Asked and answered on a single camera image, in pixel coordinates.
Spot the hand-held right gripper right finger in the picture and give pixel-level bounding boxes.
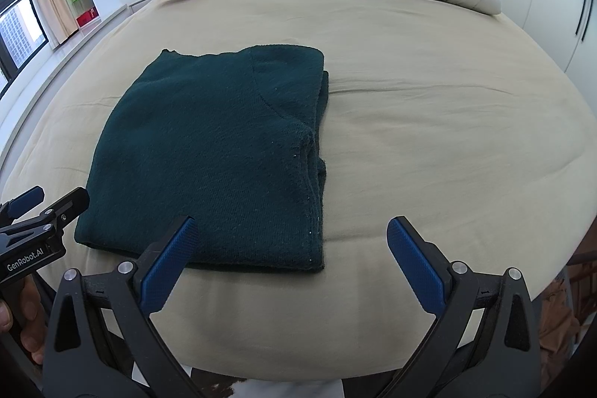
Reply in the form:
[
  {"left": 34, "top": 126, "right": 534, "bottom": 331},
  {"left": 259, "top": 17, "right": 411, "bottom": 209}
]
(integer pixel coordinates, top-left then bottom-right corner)
[{"left": 373, "top": 215, "right": 544, "bottom": 398}]

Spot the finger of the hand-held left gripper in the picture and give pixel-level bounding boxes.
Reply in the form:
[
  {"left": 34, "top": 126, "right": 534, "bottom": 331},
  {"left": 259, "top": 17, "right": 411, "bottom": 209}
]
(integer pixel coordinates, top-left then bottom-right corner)
[
  {"left": 0, "top": 186, "right": 46, "bottom": 224},
  {"left": 0, "top": 187, "right": 90, "bottom": 236}
]

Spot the person's left hand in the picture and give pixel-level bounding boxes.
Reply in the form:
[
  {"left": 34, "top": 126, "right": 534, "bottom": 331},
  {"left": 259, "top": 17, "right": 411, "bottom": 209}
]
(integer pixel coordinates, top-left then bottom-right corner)
[{"left": 0, "top": 274, "right": 46, "bottom": 365}]

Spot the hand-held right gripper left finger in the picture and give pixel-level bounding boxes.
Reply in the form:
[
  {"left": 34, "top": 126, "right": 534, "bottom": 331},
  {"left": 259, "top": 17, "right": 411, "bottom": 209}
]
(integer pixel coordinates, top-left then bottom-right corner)
[{"left": 41, "top": 215, "right": 206, "bottom": 398}]

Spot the dark green knit sweater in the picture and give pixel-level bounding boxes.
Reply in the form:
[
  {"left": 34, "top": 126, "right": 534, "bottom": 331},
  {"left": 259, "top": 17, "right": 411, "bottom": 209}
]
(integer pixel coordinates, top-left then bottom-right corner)
[{"left": 75, "top": 45, "right": 331, "bottom": 273}]

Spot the black framed window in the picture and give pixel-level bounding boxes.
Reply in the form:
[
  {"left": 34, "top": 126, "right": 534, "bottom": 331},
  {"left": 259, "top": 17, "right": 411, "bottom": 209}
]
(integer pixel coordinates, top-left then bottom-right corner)
[{"left": 0, "top": 0, "right": 50, "bottom": 98}]

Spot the bed with beige sheet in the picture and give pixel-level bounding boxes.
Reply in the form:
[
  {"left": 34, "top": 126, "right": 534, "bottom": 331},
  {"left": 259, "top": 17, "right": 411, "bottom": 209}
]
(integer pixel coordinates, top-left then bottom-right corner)
[{"left": 0, "top": 0, "right": 597, "bottom": 380}]

